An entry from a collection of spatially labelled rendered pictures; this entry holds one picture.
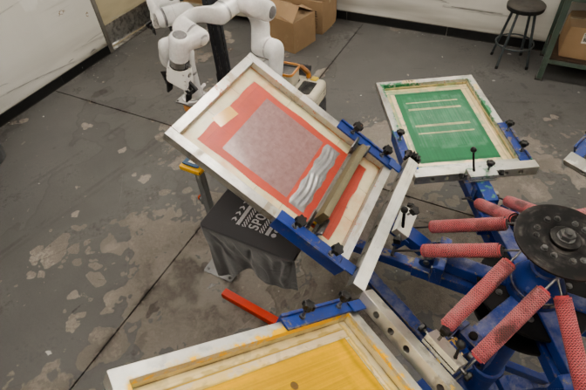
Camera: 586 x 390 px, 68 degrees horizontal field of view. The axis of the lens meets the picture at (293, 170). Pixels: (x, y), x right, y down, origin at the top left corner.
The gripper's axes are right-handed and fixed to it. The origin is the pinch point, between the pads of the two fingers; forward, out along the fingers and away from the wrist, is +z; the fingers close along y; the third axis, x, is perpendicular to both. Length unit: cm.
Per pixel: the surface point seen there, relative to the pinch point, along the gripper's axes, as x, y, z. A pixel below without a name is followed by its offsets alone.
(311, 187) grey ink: 6, -66, 5
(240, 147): 11.6, -35.9, -2.8
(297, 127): -15, -48, 1
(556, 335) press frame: 16, -163, -1
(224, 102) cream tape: -1.0, -20.5, -6.9
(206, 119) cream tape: 10.9, -20.0, -7.0
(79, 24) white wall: -181, 261, 187
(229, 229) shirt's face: 19, -41, 44
